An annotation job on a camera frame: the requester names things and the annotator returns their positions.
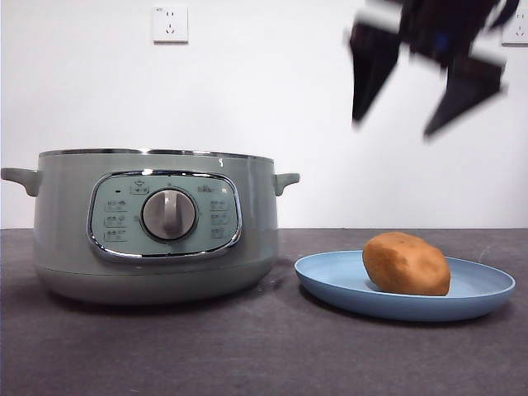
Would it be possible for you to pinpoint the blue round plate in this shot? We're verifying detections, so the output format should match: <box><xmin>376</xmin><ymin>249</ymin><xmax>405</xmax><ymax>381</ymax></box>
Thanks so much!
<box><xmin>294</xmin><ymin>250</ymin><xmax>516</xmax><ymax>323</ymax></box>

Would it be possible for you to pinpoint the brown potato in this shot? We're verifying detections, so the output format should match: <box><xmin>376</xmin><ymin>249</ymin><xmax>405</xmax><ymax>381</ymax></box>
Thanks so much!
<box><xmin>361</xmin><ymin>232</ymin><xmax>451</xmax><ymax>297</ymax></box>

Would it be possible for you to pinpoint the pale green electric steamer pot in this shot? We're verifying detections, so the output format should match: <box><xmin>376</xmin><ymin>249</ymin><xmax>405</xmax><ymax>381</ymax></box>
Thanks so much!
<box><xmin>0</xmin><ymin>147</ymin><xmax>301</xmax><ymax>306</ymax></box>

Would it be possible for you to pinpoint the white wall socket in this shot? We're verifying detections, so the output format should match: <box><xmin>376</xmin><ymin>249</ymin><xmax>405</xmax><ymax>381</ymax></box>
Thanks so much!
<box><xmin>501</xmin><ymin>11</ymin><xmax>528</xmax><ymax>47</ymax></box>
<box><xmin>152</xmin><ymin>5</ymin><xmax>190</xmax><ymax>45</ymax></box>

